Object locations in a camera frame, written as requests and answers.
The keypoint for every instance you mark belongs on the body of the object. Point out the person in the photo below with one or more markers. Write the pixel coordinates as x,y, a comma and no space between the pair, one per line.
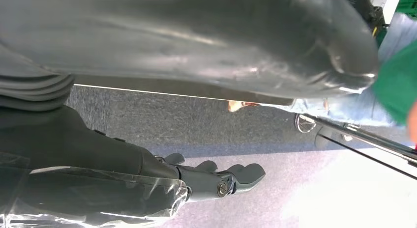
397,83

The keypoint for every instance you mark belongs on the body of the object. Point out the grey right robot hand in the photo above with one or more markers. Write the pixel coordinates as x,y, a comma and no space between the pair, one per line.
163,41

